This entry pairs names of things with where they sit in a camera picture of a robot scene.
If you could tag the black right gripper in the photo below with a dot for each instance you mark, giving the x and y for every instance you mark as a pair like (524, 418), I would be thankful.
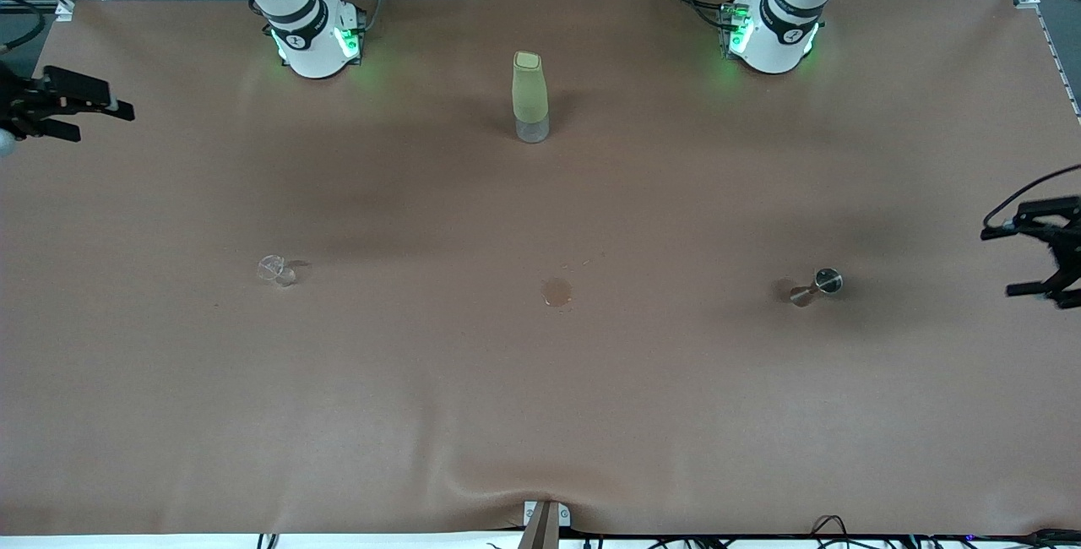
(20, 105)

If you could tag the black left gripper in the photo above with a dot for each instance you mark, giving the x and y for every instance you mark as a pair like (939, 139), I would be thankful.
(1066, 238)

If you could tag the steel jigger measuring cup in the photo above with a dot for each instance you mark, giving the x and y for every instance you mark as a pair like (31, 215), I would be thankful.
(829, 280)

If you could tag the clear glass cup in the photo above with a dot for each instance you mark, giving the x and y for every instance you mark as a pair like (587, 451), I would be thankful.
(272, 266)

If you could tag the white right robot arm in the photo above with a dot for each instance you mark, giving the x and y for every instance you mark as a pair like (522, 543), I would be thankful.
(312, 51)

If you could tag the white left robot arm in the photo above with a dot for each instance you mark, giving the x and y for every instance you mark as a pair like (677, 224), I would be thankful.
(773, 46)

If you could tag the green bottle with clear base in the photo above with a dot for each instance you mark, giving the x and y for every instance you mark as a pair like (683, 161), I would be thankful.
(529, 93)

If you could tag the brown table mat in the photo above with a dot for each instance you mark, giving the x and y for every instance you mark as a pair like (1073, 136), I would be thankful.
(540, 405)

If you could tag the metal table edge bracket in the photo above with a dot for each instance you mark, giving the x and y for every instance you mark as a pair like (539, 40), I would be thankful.
(564, 515)

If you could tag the brown stand post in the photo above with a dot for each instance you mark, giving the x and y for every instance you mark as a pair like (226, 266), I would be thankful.
(540, 532)

